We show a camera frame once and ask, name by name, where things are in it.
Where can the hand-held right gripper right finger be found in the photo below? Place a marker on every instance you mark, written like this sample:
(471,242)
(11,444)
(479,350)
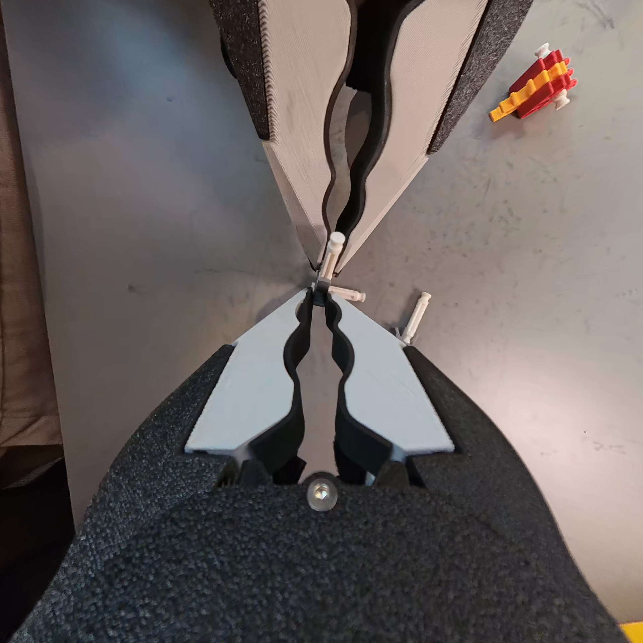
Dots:
(392,397)

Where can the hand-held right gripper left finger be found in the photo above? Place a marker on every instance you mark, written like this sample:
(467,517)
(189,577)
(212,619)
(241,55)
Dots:
(251,397)

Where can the red and yellow connector stack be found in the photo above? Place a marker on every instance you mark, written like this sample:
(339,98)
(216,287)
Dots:
(542,85)

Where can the person's beige sweatshirt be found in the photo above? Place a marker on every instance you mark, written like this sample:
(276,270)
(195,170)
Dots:
(20,251)

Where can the grey snowflake connector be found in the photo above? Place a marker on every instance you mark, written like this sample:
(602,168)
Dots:
(320,291)
(402,335)

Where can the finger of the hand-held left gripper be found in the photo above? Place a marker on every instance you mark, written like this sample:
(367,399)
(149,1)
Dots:
(422,100)
(301,100)

